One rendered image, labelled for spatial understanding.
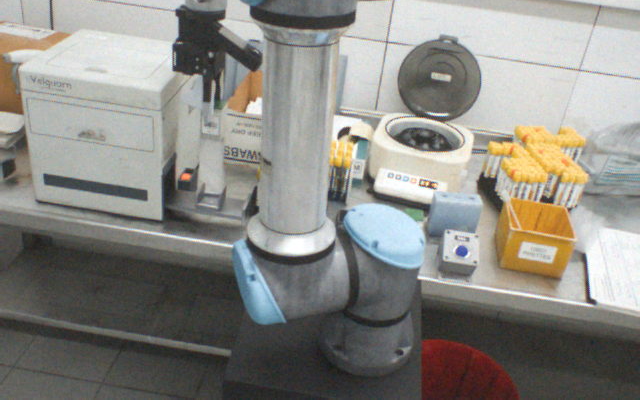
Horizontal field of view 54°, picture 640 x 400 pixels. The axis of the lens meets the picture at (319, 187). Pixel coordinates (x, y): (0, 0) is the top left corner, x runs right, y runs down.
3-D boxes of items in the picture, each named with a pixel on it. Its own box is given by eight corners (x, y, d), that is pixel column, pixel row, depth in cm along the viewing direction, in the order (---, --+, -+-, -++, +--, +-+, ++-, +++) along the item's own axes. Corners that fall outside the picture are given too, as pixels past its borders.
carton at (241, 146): (220, 163, 157) (222, 107, 150) (246, 118, 182) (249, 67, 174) (318, 179, 156) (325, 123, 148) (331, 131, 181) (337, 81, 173)
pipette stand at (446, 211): (428, 242, 137) (437, 203, 132) (423, 224, 143) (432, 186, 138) (473, 247, 137) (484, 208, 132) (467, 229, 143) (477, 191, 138)
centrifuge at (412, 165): (356, 194, 151) (363, 148, 145) (380, 144, 176) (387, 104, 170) (456, 218, 147) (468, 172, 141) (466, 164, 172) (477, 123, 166)
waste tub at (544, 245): (497, 268, 132) (510, 228, 127) (493, 233, 143) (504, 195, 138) (563, 280, 130) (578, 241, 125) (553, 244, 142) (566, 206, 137)
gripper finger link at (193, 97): (182, 120, 122) (186, 72, 119) (212, 125, 122) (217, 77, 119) (177, 123, 119) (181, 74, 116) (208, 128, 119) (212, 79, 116)
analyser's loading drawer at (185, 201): (147, 209, 132) (147, 188, 130) (158, 194, 138) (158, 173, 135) (244, 225, 131) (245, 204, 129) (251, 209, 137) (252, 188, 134)
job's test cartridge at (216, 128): (200, 138, 124) (200, 108, 121) (207, 128, 128) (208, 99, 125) (220, 141, 123) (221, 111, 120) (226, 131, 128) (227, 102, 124)
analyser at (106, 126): (33, 202, 134) (14, 66, 119) (90, 146, 157) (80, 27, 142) (175, 225, 132) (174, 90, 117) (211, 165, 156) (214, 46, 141)
